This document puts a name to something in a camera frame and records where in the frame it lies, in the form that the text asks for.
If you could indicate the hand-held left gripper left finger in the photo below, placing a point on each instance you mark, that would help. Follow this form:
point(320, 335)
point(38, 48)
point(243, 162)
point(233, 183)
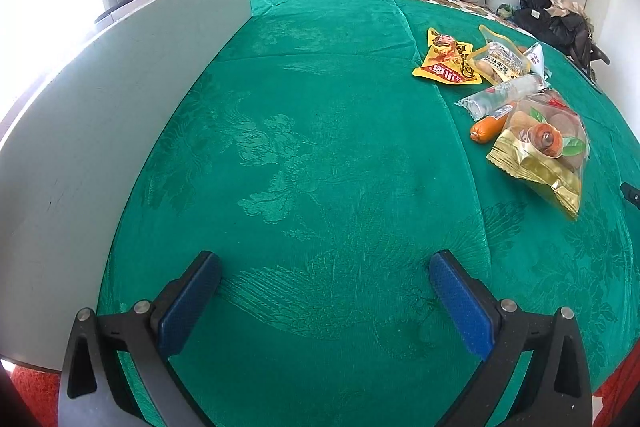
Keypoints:
point(192, 302)

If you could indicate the grey flat board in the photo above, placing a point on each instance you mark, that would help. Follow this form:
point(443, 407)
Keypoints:
point(100, 107)

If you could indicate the orange sausage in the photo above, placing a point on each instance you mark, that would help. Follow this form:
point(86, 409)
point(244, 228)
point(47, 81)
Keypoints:
point(485, 129)

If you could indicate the clear long snack packet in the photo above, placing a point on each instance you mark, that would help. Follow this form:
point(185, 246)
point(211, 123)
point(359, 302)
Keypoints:
point(495, 97)

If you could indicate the white triangular snack packet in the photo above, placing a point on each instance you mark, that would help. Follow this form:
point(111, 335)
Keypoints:
point(536, 57)

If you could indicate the gold clear-window snack packet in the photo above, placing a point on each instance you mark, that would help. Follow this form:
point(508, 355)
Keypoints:
point(545, 147)

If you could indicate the clear yellow-bordered peanut packet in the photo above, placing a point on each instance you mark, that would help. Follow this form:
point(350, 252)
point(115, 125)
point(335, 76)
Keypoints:
point(500, 59)

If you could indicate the black clothes pile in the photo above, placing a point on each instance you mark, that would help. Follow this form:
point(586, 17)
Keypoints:
point(555, 29)

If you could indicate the green patterned blanket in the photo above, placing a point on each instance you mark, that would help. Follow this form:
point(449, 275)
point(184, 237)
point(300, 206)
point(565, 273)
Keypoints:
point(325, 157)

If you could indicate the beige crumpled garment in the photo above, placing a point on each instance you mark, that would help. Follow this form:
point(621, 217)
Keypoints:
point(562, 2)

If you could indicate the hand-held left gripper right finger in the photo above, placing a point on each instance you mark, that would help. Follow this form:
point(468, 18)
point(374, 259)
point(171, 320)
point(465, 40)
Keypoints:
point(460, 302)

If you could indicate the small green cloth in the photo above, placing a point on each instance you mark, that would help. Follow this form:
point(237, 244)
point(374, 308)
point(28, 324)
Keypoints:
point(505, 11)

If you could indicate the yellow snack packet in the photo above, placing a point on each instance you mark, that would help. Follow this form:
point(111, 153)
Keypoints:
point(445, 62)

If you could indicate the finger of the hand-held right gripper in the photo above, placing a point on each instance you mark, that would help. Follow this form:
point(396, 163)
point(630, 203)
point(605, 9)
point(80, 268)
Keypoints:
point(631, 195)

